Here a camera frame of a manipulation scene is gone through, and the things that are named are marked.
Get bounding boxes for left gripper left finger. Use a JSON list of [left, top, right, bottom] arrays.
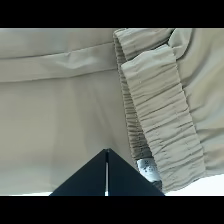
[[49, 148, 108, 197]]

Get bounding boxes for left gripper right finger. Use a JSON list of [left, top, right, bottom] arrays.
[[107, 148, 166, 197]]

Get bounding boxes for beige trousers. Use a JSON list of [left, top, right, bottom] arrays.
[[0, 27, 224, 197]]

